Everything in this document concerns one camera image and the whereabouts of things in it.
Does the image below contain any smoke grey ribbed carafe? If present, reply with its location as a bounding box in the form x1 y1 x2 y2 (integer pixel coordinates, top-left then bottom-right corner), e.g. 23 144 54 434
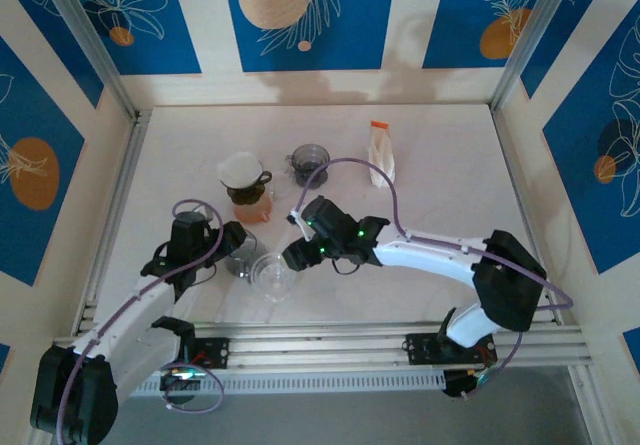
224 234 266 279

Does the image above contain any orange plastic carafe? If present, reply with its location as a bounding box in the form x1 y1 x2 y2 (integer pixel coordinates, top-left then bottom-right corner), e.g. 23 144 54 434
232 199 275 226

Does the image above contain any clear plastic dripper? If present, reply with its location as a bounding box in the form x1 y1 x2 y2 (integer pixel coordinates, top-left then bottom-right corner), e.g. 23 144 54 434
249 250 305 305

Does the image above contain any dark olive plastic dripper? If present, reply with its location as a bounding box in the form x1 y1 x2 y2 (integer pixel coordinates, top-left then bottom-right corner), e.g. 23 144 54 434
224 169 275 206

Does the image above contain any white paper coffee filter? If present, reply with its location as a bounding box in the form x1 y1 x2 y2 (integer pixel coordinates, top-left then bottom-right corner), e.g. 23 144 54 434
217 150 265 190

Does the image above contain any smoke grey plastic dripper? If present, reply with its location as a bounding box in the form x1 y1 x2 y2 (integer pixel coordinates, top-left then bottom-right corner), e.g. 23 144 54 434
284 144 332 188

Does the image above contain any orange coffee filter pack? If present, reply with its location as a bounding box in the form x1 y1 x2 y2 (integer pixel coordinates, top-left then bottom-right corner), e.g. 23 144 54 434
368 119 397 186

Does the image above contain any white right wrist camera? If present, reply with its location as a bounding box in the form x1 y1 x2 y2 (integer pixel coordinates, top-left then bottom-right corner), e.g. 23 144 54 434
287 207 313 240

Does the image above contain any purple camera cable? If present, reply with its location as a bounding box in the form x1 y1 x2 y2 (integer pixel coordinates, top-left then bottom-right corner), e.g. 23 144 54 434
55 198 225 445
289 157 575 401

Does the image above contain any aluminium side rail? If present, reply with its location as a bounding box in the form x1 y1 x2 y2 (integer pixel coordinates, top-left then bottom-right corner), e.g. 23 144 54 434
490 107 566 326
74 108 154 337

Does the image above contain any aluminium mounting rail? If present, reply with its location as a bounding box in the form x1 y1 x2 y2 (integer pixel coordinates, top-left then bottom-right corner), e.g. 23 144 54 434
42 320 596 380

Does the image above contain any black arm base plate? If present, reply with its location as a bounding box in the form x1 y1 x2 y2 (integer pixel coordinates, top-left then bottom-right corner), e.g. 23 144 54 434
404 332 499 366
179 337 231 371

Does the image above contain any white slotted cable duct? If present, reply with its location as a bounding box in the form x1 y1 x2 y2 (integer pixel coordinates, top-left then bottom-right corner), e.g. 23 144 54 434
132 370 447 397

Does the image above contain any aluminium corner post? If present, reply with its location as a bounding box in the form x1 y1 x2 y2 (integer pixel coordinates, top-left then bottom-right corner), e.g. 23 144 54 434
490 0 584 112
37 0 141 122

